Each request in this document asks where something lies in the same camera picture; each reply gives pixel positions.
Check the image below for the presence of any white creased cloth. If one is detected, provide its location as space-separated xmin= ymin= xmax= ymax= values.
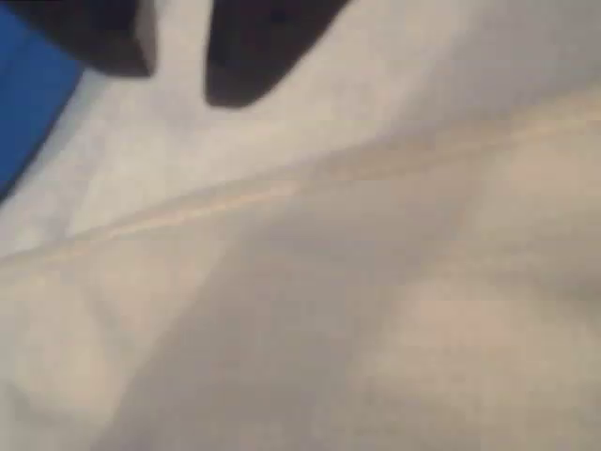
xmin=0 ymin=0 xmax=601 ymax=451

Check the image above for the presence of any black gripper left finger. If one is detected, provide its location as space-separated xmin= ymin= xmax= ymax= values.
xmin=13 ymin=0 xmax=158 ymax=80

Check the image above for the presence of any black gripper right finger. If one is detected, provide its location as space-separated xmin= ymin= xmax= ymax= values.
xmin=203 ymin=0 xmax=351 ymax=109

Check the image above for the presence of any blue plastic cup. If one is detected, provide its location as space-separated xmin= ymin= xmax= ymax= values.
xmin=0 ymin=3 xmax=86 ymax=204

